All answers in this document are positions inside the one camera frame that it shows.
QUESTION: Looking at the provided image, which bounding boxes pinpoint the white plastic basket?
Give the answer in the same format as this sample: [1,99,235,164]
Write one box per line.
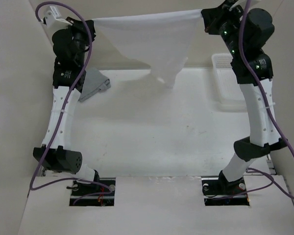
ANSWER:
[211,53,246,112]

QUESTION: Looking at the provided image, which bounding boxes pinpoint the grey folded tank top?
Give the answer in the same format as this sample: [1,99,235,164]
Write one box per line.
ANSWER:
[79,68,111,102]

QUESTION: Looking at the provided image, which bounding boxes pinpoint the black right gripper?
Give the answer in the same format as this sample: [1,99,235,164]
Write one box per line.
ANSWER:
[202,0,246,58]

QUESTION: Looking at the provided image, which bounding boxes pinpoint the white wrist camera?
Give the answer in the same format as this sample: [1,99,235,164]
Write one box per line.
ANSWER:
[229,0,260,12]
[41,5,73,30]

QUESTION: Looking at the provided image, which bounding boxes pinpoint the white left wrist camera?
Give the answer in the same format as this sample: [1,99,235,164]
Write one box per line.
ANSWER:
[41,5,73,30]

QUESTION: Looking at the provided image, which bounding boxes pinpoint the white tank top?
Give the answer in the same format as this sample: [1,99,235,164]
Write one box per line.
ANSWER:
[93,9,202,88]

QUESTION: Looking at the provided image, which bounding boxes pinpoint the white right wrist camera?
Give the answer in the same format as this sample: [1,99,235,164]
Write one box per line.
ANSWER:
[229,0,260,12]

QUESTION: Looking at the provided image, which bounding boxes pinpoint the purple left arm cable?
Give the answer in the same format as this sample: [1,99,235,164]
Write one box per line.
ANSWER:
[29,1,113,206]

